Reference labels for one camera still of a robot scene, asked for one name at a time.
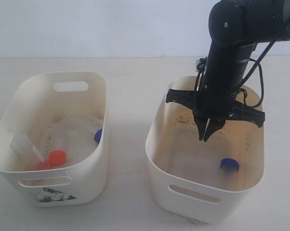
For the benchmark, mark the orange-capped tube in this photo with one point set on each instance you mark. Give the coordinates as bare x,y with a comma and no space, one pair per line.
58,145

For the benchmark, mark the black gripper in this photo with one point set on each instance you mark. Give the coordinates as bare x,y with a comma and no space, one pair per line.
216,109

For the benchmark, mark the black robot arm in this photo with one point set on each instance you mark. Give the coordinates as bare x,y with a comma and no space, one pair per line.
242,33

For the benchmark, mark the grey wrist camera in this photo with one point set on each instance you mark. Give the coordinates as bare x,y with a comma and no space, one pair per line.
201,64

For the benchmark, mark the cream plastic bin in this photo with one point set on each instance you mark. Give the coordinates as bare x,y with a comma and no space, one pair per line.
78,100
185,175

